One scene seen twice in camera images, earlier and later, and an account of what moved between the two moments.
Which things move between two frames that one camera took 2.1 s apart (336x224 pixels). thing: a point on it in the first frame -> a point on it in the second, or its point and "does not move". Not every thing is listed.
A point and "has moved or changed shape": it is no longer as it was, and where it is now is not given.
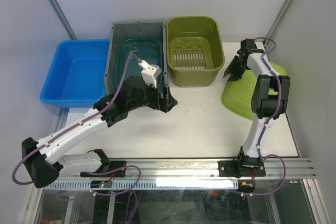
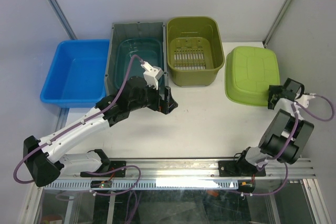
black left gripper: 163,104 does not move
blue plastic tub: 77,76 does not move
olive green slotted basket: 195,50 does not move
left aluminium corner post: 53,4 does not move
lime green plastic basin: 237,96 has moved or changed shape
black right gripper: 230,70 -> 273,89
